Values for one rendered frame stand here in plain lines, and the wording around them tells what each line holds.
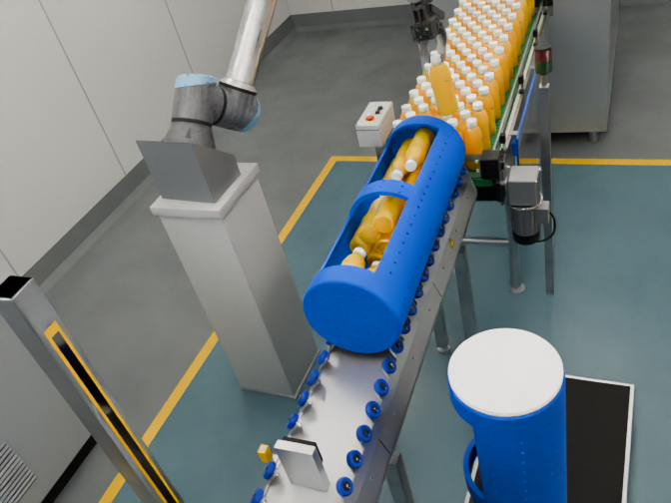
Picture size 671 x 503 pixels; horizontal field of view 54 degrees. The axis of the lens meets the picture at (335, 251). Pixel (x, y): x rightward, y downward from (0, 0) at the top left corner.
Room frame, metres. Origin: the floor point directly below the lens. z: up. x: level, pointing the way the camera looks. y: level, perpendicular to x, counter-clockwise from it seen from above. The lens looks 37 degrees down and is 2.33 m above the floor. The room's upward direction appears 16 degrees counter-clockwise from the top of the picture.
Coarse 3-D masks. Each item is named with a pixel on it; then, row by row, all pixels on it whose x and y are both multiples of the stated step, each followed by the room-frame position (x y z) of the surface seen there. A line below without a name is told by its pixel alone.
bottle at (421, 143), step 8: (424, 128) 2.05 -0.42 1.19; (416, 136) 2.01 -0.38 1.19; (424, 136) 2.00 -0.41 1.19; (432, 136) 2.02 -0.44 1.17; (416, 144) 1.95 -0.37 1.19; (424, 144) 1.96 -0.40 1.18; (408, 152) 1.93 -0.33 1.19; (416, 152) 1.92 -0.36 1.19; (424, 152) 1.93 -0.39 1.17; (416, 160) 1.90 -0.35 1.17; (424, 160) 1.92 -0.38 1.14
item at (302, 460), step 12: (276, 444) 0.99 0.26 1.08; (288, 444) 0.98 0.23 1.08; (300, 444) 0.97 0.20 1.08; (312, 444) 0.96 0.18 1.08; (288, 456) 0.97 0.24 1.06; (300, 456) 0.95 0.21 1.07; (312, 456) 0.93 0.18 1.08; (288, 468) 0.97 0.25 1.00; (300, 468) 0.96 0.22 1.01; (312, 468) 0.94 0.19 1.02; (324, 468) 0.95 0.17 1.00; (300, 480) 0.96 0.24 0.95; (312, 480) 0.95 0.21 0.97; (324, 480) 0.93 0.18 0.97
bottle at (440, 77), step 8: (432, 64) 2.04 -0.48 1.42; (440, 64) 2.03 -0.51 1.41; (432, 72) 2.03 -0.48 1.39; (440, 72) 2.02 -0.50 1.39; (448, 72) 2.02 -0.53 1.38; (432, 80) 2.03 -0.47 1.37; (440, 80) 2.01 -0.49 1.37; (448, 80) 2.01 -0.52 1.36; (432, 88) 2.04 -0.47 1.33; (440, 88) 2.01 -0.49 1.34; (448, 88) 2.01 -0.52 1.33; (440, 96) 2.01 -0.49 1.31; (448, 96) 2.01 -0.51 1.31; (440, 104) 2.01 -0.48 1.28; (448, 104) 2.00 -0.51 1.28; (456, 104) 2.02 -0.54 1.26; (440, 112) 2.02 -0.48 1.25; (448, 112) 2.00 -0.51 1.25
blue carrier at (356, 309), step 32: (416, 128) 2.07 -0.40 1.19; (448, 128) 2.00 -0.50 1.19; (384, 160) 2.06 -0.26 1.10; (448, 160) 1.86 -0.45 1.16; (384, 192) 1.66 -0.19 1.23; (416, 192) 1.66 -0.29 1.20; (448, 192) 1.76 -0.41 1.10; (352, 224) 1.74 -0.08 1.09; (416, 224) 1.54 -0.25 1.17; (384, 256) 1.39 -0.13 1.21; (416, 256) 1.45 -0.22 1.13; (320, 288) 1.35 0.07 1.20; (352, 288) 1.30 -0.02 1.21; (384, 288) 1.29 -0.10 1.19; (416, 288) 1.41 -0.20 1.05; (320, 320) 1.36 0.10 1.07; (352, 320) 1.31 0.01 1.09; (384, 320) 1.27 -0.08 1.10
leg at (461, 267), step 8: (464, 248) 2.03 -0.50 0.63; (464, 256) 2.00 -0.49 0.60; (456, 264) 2.02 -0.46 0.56; (464, 264) 2.00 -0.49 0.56; (456, 272) 2.02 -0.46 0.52; (464, 272) 2.00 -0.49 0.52; (456, 280) 2.02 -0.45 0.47; (464, 280) 2.00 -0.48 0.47; (464, 288) 2.01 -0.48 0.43; (464, 296) 2.01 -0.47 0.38; (464, 304) 2.01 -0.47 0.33; (472, 304) 2.02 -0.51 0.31; (464, 312) 2.01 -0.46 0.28; (472, 312) 2.01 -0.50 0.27; (464, 320) 2.02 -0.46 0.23; (472, 320) 2.00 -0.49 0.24; (464, 328) 2.02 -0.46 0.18; (472, 328) 2.00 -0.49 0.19; (464, 336) 2.02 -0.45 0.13
